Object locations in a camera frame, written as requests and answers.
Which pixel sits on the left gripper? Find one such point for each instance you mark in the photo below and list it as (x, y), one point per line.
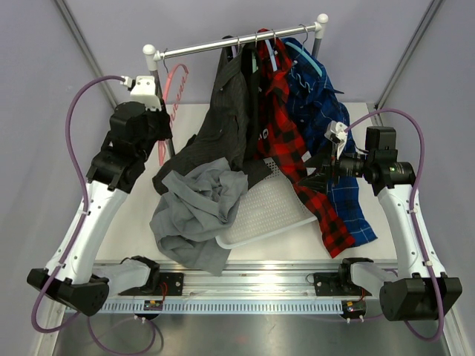
(163, 117)

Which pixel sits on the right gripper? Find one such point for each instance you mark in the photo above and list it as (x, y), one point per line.
(318, 182)

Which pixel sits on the pink hanger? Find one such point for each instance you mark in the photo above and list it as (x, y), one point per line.
(172, 102)

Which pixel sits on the black pinstripe shirt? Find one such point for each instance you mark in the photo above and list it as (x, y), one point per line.
(223, 132)

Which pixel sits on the grey shirt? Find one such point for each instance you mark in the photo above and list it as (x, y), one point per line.
(196, 208)

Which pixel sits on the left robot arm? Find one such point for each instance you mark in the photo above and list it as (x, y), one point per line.
(70, 277)

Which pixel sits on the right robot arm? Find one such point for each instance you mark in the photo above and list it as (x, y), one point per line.
(421, 288)

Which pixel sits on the blue plaid shirt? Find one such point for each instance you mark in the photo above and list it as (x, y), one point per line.
(312, 105)

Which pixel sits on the red black plaid shirt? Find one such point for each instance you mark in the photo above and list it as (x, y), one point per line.
(281, 141)

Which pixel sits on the black plain shirt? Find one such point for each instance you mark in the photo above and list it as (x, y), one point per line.
(253, 88)

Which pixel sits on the mint green hanger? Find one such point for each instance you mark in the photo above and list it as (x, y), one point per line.
(254, 55)

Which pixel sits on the teal hanger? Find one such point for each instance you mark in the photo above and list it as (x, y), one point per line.
(301, 58)

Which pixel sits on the light blue hanger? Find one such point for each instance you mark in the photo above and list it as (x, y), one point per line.
(270, 46)

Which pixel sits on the white plastic basket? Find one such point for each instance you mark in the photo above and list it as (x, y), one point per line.
(269, 208)

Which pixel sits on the clothes rack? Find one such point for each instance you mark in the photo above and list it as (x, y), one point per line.
(154, 56)

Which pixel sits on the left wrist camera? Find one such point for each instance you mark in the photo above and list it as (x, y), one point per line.
(143, 90)

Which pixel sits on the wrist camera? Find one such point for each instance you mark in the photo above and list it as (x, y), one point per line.
(143, 90)
(337, 133)

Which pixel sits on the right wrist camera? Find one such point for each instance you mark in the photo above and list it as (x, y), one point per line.
(337, 133)

